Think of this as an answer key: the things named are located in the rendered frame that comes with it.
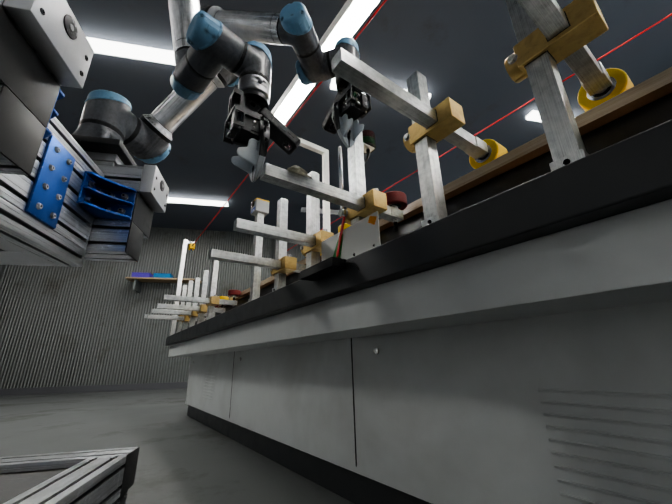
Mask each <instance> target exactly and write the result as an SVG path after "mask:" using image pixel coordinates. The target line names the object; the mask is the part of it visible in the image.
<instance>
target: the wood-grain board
mask: <svg viewBox="0 0 672 504"><path fill-rule="evenodd" d="M670 93H672V67H670V68H668V69H666V70H665V71H663V72H661V73H659V74H657V75H655V76H653V77H651V78H649V79H647V80H645V81H643V82H642V83H640V84H638V85H636V86H634V87H632V88H630V89H628V90H626V91H624V92H622V93H621V94H619V95H617V96H615V97H613V98H611V99H609V100H607V101H605V102H603V103H601V104H600V105H598V106H596V107H594V108H592V109H590V110H588V111H586V112H584V113H582V114H580V115H578V116H577V117H575V120H576V123H577V126H578V129H579V132H580V135H581V136H582V135H584V134H586V133H588V132H590V131H592V130H595V129H597V128H599V127H601V126H603V125H605V124H607V123H609V122H611V121H613V120H616V119H618V118H620V117H622V116H624V115H626V114H628V113H630V112H632V111H634V110H636V109H639V108H641V107H643V106H645V105H647V104H649V103H651V102H653V101H655V100H657V99H659V98H662V97H664V96H666V95H668V94H670ZM549 151H550V149H549V145H548V142H547V139H546V135H545V133H544V134H542V135H540V136H538V137H536V138H535V139H533V140H531V141H529V142H527V143H525V144H523V145H521V146H519V147H517V148H515V149H513V150H512V151H510V152H508V153H506V154H504V155H502V156H500V157H498V158H496V159H494V160H492V161H491V162H489V163H487V164H485V165H483V166H481V167H479V168H477V169H475V170H473V171H471V172H469V173H468V174H466V175H464V176H462V177H460V178H458V179H456V180H454V181H452V182H450V183H448V184H447V185H445V186H443V190H444V196H445V201H446V200H448V199H450V198H452V197H454V196H457V195H459V194H461V193H463V192H465V191H467V190H469V189H471V188H473V187H475V186H477V185H480V184H482V183H484V182H486V181H488V180H490V179H492V178H494V177H496V176H498V175H500V174H503V173H505V172H507V171H509V170H511V169H513V168H515V167H517V166H519V165H521V164H523V163H526V162H528V161H530V160H532V159H534V158H536V157H538V156H540V155H542V154H544V153H546V152H549ZM421 212H423V205H422V198H420V199H418V200H416V201H414V202H412V203H410V204H408V205H407V207H406V208H405V209H404V210H403V216H404V220H406V219H408V218H410V217H413V216H415V215H417V214H419V213H421ZM404 220H402V221H404ZM402 221H400V222H402ZM400 222H398V223H400ZM392 226H394V225H393V222H390V221H387V220H384V219H380V220H379V229H380V232H381V231H383V230H385V229H387V228H390V227H392ZM272 283H274V276H271V277H269V278H267V279H265V280H263V281H261V282H260V289H262V288H264V287H266V286H268V285H270V284H272ZM249 294H250V288H248V289H246V290H244V291H242V292H241V295H240V296H239V297H236V298H235V300H236V301H237V300H239V299H241V298H243V297H245V296H247V295H249Z"/></svg>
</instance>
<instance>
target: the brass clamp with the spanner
mask: <svg viewBox="0 0 672 504"><path fill-rule="evenodd" d="M362 197H364V200H365V207H364V208H362V209H361V210H359V211H356V210H353V209H350V208H347V209H346V210H348V215H347V217H346V218H345V222H346V223H347V224H348V225H351V220H353V219H355V218H356V217H358V216H359V217H362V218H366V217H367V216H369V215H371V214H373V213H374V212H376V211H378V215H379V214H381V213H383V212H384V211H386V210H388V209H387V197H386V193H383V192H380V191H378V190H375V189H372V190H370V191H368V192H367V193H365V194H364V195H362Z"/></svg>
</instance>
